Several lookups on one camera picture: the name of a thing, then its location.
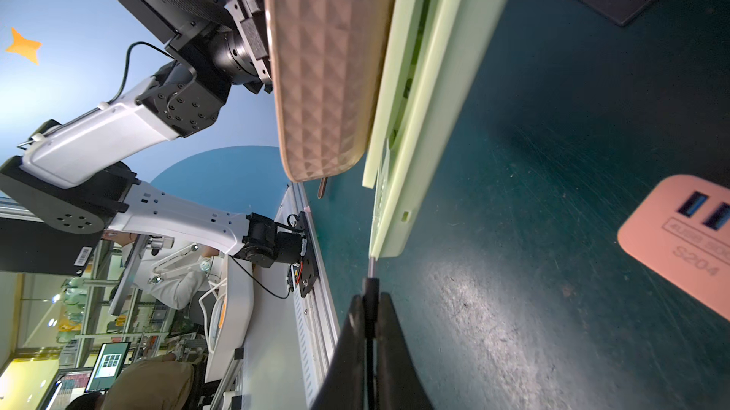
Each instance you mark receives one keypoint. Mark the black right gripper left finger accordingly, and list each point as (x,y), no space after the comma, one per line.
(343,387)

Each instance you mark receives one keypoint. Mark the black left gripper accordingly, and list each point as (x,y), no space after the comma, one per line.
(251,49)

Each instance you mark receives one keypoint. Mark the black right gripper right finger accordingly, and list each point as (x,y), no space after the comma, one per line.
(397,383)

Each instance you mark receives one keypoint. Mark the green electronic kitchen scale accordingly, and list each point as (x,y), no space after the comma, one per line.
(434,50)

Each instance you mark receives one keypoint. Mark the pink white power strip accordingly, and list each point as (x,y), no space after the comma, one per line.
(681,232)

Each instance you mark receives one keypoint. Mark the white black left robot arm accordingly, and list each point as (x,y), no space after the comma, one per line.
(73,178)

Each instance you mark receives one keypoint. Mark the pink square panda bowl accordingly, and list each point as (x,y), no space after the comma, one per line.
(326,57)

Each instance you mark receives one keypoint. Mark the seated person in background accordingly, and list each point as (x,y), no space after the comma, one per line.
(162,382)

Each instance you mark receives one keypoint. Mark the background computer monitor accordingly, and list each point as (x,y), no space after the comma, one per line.
(108,366)

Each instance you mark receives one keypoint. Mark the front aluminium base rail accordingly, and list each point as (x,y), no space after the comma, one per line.
(315,314)

